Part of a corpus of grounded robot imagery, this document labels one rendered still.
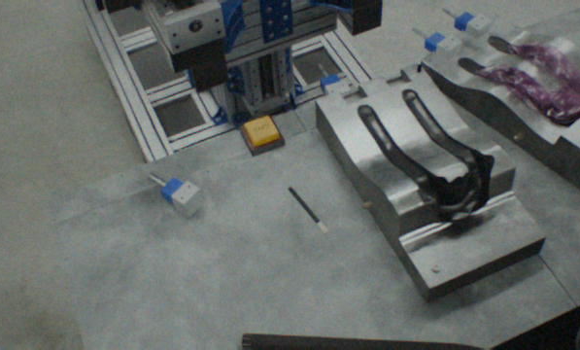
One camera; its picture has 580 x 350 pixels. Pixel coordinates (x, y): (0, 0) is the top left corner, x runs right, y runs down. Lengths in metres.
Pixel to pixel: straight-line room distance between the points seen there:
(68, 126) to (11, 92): 0.34
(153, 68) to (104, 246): 1.29
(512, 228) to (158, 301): 0.70
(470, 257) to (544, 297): 0.16
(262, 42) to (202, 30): 0.31
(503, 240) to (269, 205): 0.48
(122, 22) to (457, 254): 1.91
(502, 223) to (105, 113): 1.85
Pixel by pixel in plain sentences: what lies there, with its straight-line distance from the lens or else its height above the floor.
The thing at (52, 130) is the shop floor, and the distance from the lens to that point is 2.92.
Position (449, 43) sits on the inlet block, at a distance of 1.75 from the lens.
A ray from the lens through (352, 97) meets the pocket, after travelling 1.63.
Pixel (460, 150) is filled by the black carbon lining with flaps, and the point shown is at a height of 0.91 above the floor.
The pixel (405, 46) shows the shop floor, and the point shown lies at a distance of 3.04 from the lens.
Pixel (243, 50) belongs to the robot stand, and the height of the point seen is 0.73.
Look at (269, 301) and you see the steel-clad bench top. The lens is 1.41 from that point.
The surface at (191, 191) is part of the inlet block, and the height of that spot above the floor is 0.85.
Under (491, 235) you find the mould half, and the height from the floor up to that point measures 0.86.
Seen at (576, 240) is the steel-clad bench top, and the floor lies 0.80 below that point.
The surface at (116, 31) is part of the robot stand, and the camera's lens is 2.92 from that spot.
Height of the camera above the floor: 2.05
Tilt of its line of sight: 53 degrees down
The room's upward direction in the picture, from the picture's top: 5 degrees counter-clockwise
